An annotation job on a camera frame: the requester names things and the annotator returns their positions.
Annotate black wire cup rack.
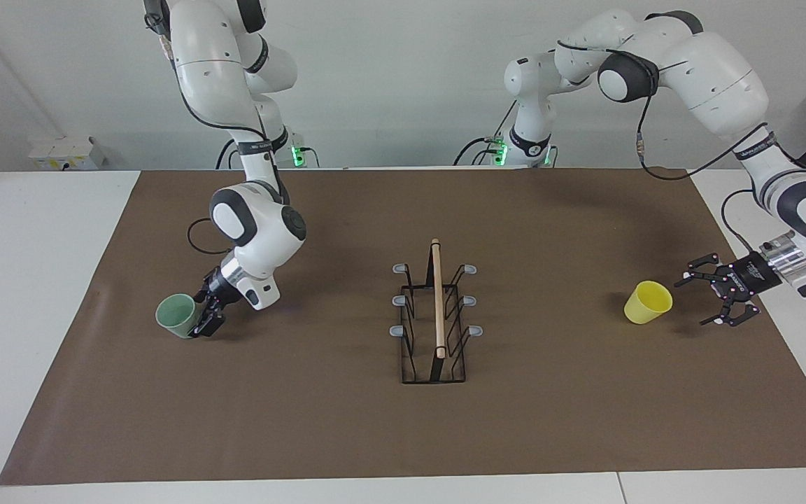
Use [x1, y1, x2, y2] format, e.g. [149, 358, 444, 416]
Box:
[390, 238, 484, 385]

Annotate black right base cable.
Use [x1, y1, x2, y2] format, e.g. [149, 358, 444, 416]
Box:
[215, 138, 243, 170]

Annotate yellow plastic cup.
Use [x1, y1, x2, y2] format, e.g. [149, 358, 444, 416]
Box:
[623, 281, 674, 326]

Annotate black base cable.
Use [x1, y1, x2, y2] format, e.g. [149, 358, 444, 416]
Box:
[215, 138, 243, 170]
[453, 101, 519, 167]

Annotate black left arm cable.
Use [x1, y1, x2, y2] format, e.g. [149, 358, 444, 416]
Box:
[557, 41, 771, 254]

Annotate black left base cable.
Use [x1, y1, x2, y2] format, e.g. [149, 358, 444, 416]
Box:
[453, 101, 519, 167]

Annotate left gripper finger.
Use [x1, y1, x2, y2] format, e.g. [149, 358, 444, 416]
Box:
[674, 253, 733, 288]
[700, 294, 761, 328]

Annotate brown table mat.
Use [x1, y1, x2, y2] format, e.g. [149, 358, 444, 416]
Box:
[0, 168, 806, 487]

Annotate pale green plastic cup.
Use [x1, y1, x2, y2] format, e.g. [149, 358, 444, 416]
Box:
[155, 293, 208, 340]

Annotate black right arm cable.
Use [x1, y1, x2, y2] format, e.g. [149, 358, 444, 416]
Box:
[162, 28, 267, 256]

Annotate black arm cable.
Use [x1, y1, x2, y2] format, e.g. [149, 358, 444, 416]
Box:
[162, 28, 267, 256]
[557, 41, 771, 254]

